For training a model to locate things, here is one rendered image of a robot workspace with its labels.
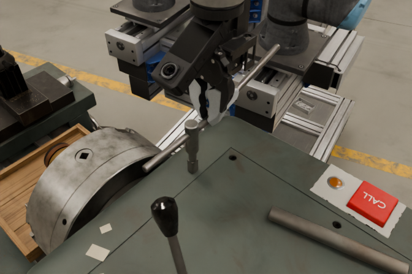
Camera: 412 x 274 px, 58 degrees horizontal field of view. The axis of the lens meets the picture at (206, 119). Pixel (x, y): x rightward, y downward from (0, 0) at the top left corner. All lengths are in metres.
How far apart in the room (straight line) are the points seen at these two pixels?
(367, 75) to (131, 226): 2.80
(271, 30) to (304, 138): 1.21
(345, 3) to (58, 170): 0.75
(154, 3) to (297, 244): 0.97
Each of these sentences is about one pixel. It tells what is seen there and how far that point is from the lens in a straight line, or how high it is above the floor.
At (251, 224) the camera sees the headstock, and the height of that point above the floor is 1.26.
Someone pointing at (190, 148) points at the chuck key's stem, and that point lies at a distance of 0.60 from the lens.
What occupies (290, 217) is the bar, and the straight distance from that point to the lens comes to 0.60.
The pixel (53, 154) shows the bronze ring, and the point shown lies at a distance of 0.95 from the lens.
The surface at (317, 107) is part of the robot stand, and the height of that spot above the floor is 0.21.
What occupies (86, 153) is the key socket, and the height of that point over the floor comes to 1.23.
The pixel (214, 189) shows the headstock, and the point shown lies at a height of 1.26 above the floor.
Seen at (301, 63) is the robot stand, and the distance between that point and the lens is 1.10.
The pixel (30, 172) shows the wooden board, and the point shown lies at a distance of 1.25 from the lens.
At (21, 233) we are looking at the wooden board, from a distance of 1.13.
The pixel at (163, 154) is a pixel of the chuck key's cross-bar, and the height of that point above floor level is 1.35.
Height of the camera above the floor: 1.77
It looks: 43 degrees down
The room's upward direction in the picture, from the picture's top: straight up
